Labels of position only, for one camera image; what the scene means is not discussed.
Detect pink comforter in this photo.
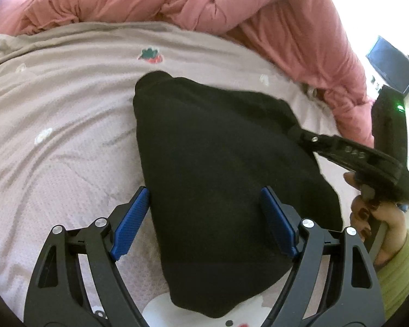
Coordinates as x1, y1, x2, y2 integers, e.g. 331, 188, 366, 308
0, 0, 374, 146

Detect black knit top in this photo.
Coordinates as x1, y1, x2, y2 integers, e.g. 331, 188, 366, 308
133, 72, 343, 318

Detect dark blue box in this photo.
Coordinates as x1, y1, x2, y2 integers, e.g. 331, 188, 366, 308
366, 36, 409, 96

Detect green sleeve right forearm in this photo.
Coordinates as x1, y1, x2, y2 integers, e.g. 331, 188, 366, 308
377, 229, 409, 320

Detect right hand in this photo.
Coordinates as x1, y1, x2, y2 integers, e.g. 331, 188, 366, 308
343, 170, 408, 268

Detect mauve printed bed sheet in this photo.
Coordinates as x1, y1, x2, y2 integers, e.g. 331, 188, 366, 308
0, 23, 337, 316

